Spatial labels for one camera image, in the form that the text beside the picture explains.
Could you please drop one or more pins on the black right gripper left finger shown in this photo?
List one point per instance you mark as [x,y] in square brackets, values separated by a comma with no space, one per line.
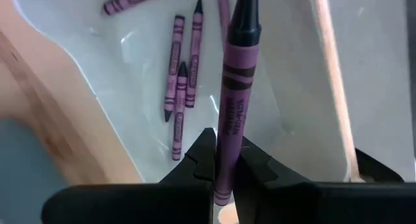
[201,162]

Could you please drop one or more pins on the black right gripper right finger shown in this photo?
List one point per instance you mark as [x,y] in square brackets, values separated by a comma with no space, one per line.
[256,175]

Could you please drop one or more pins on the purple crayon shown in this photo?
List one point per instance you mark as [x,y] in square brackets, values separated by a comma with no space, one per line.
[130,0]
[179,120]
[223,13]
[175,61]
[194,55]
[237,104]

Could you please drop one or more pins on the white plastic bin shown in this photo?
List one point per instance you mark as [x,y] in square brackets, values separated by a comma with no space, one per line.
[139,55]

